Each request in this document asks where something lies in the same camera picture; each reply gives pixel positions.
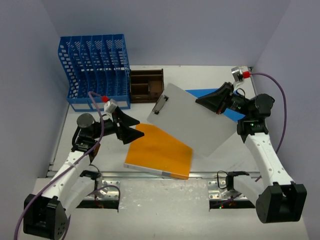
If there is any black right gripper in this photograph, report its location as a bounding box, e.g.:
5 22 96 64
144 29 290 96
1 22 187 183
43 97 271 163
195 83 251 119

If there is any blue folder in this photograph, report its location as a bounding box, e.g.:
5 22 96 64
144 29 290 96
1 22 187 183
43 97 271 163
186 88 245 123

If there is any white clipboard with metal clip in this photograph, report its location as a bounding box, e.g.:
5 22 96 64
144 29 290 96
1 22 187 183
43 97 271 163
147 83 243 157

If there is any orange binder folder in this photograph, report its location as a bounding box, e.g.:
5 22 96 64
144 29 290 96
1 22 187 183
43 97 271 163
124 123 193 180

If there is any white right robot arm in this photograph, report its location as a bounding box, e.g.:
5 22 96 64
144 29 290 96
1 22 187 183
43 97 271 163
195 82 307 224

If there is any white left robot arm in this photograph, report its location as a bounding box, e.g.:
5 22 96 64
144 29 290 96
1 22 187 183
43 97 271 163
23 107 145 240

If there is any dark brown wooden organizer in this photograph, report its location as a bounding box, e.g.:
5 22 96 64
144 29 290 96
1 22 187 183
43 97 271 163
130 69 164 104

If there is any blue plastic file rack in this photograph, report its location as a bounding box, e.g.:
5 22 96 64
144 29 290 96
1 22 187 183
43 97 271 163
58 34 131 112

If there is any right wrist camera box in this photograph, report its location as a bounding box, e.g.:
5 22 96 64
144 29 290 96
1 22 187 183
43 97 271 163
231 66 251 83

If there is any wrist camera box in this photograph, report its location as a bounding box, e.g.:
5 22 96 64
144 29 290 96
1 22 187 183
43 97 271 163
101 95 118 115
231 66 251 83

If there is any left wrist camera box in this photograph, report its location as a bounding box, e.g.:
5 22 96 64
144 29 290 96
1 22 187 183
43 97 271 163
101 95 118 115

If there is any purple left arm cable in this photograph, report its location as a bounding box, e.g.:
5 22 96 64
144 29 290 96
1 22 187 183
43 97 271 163
13 91 121 240

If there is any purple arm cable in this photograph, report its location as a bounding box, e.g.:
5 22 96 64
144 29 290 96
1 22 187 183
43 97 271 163
13 91 121 240
249 72 287 154

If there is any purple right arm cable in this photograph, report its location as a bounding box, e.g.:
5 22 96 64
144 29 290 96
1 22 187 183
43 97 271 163
249 72 287 154

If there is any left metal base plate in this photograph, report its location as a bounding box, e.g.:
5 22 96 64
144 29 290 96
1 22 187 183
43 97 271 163
83 180 121 201

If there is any metal base plate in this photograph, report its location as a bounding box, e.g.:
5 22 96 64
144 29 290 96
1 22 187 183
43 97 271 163
83 180 121 201
206 180 247 201

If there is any metal rail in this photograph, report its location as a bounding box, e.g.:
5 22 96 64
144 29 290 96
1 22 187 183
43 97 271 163
47 163 262 180

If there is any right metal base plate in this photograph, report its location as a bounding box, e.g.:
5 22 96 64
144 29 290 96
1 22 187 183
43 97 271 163
206 180 247 201

